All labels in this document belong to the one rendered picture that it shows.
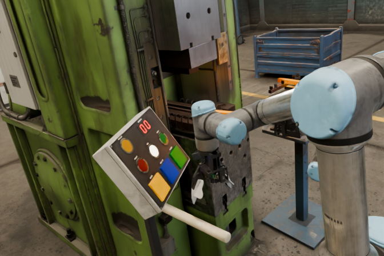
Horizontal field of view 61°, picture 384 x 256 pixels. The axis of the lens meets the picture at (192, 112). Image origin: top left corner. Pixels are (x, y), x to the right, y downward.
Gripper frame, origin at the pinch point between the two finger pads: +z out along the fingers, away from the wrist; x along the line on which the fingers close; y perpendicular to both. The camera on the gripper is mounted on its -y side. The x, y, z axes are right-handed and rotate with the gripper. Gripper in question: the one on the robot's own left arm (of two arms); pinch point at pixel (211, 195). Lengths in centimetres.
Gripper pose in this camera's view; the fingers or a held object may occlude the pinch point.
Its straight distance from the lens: 119.5
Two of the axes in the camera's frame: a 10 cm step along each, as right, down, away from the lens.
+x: 8.9, -2.7, 3.7
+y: 4.4, 2.7, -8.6
